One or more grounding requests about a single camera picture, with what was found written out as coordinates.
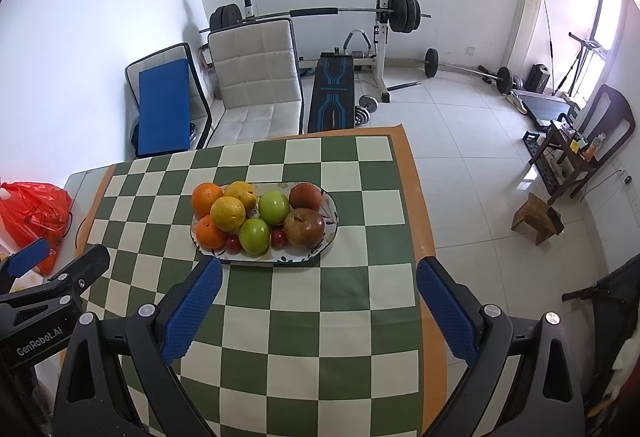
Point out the green apple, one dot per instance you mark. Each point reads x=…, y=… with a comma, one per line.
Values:
x=254, y=235
x=273, y=207

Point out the short black bar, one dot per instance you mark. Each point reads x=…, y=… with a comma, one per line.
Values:
x=405, y=86

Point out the chair with blue cushion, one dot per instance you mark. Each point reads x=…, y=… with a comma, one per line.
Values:
x=132, y=74

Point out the chrome dumbbell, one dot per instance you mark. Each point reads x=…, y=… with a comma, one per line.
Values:
x=369, y=103
x=361, y=117

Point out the curved barbell with plates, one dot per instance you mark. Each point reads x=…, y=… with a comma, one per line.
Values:
x=431, y=63

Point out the red plastic bag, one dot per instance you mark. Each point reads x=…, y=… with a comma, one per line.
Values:
x=32, y=212

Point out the black perforated panel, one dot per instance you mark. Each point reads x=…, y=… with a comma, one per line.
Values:
x=542, y=162

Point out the window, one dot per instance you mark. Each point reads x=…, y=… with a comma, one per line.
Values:
x=607, y=12

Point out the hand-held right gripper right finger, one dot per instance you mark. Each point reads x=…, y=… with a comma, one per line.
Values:
x=445, y=312

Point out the small red tomato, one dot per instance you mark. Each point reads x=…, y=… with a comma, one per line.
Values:
x=231, y=243
x=278, y=237

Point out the black treadmill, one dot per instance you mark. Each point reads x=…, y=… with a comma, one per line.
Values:
x=550, y=109

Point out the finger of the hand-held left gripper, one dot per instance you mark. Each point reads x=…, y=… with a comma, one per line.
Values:
x=27, y=257
x=85, y=267

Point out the white barbell rack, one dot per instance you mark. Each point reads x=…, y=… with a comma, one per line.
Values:
x=382, y=42

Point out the orange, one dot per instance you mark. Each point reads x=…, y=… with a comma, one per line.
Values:
x=207, y=198
x=210, y=233

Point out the white quilted sofa chair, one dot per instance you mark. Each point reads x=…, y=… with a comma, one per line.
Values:
x=255, y=67

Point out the small wooden stool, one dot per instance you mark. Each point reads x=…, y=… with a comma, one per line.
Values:
x=535, y=217

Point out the black blue weight bench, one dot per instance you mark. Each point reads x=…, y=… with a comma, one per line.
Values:
x=330, y=102

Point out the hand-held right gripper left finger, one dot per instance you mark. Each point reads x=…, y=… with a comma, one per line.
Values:
x=195, y=312

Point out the dark wooden chair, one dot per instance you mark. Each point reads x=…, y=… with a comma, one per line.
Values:
x=620, y=117

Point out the orange drink bottle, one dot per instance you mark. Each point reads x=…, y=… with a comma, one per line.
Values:
x=597, y=146

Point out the yellow citrus fruit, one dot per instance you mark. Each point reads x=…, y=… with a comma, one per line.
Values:
x=227, y=213
x=242, y=192

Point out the patterned white oval plate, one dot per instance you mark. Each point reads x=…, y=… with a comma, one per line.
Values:
x=300, y=254

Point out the black box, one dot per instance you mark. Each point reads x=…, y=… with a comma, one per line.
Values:
x=539, y=78

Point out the dark red peach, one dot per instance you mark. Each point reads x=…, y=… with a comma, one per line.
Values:
x=305, y=197

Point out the green white checkered tablecloth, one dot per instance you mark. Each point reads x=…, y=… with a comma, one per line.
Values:
x=320, y=332

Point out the long barbell with black plates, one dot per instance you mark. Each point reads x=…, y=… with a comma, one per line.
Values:
x=320, y=10

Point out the red-brown apple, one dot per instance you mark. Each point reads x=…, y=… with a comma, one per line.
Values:
x=304, y=228

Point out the dark wooden side table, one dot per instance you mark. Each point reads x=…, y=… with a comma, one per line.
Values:
x=575, y=167

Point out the white sneaker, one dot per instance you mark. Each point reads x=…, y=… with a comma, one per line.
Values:
x=517, y=103

